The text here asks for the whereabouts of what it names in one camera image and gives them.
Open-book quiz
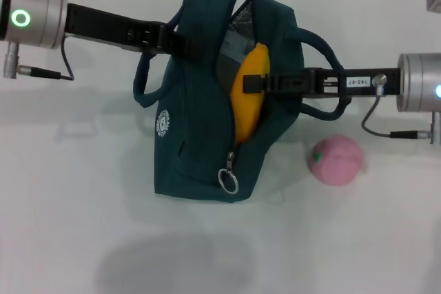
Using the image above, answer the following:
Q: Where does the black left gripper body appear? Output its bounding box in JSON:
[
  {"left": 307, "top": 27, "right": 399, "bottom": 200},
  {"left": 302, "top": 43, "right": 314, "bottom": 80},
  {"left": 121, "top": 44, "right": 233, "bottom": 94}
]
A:
[{"left": 65, "top": 3, "right": 163, "bottom": 54}]

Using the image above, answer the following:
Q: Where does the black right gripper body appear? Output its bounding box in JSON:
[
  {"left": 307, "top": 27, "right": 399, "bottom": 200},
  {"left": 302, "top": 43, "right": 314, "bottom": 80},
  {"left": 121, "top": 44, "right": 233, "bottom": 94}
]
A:
[{"left": 304, "top": 67, "right": 403, "bottom": 100}]

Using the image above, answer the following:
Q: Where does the yellow toy banana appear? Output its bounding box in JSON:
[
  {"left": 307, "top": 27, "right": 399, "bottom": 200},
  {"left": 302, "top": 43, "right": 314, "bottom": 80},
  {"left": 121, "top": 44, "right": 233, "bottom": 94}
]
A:
[{"left": 229, "top": 41, "right": 272, "bottom": 153}]

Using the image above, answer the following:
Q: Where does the clear container with blue-rimmed lid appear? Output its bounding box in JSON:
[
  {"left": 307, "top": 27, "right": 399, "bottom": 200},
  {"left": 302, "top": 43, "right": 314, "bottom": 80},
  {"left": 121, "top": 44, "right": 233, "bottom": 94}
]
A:
[{"left": 215, "top": 30, "right": 256, "bottom": 96}]

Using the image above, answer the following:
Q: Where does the dark teal fabric lunch bag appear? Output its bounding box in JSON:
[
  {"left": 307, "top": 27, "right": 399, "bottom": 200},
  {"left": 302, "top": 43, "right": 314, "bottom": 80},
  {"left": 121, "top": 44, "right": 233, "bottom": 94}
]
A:
[{"left": 132, "top": 0, "right": 352, "bottom": 204}]

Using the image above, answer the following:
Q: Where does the pink toy peach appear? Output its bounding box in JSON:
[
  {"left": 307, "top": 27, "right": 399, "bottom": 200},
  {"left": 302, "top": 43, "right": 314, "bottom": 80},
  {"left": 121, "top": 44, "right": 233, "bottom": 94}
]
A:
[{"left": 309, "top": 136, "right": 365, "bottom": 187}]

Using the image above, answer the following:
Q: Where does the grey right arm cable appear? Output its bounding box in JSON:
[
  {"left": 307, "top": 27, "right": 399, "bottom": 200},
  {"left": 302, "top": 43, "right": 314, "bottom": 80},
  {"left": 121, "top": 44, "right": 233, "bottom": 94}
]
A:
[{"left": 360, "top": 73, "right": 434, "bottom": 140}]

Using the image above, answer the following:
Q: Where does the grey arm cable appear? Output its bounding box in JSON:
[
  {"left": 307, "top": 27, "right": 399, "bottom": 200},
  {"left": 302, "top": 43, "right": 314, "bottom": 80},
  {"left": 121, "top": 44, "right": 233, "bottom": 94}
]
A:
[
  {"left": 360, "top": 73, "right": 434, "bottom": 140},
  {"left": 3, "top": 37, "right": 76, "bottom": 82}
]

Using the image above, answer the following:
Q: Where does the grey left arm cable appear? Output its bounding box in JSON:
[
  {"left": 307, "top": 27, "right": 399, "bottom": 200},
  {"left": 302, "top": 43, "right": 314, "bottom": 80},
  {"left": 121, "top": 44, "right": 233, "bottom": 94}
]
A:
[{"left": 3, "top": 37, "right": 76, "bottom": 82}]

